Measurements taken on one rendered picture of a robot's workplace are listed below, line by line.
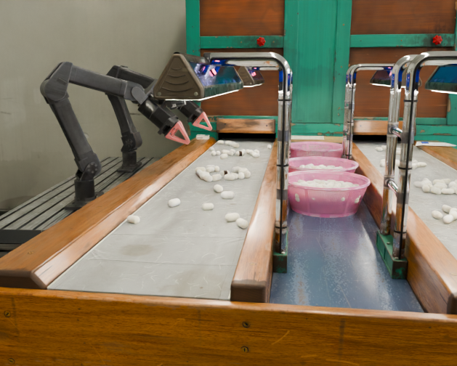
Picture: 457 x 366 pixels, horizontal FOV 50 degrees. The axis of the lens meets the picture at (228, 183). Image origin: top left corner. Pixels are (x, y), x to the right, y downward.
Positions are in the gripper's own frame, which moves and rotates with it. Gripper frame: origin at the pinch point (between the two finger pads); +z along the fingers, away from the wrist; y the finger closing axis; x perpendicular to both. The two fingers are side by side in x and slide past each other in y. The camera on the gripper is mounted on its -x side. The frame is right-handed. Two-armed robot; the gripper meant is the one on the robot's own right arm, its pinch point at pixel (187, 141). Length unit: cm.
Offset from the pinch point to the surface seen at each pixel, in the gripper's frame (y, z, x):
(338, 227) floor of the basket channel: -32, 49, -17
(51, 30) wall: 160, -130, 43
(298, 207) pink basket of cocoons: -20.2, 39.4, -11.8
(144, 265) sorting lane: -81, 15, 3
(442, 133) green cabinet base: 89, 86, -65
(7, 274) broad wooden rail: -92, -1, 14
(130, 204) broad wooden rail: -45.6, 2.7, 11.0
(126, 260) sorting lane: -79, 12, 6
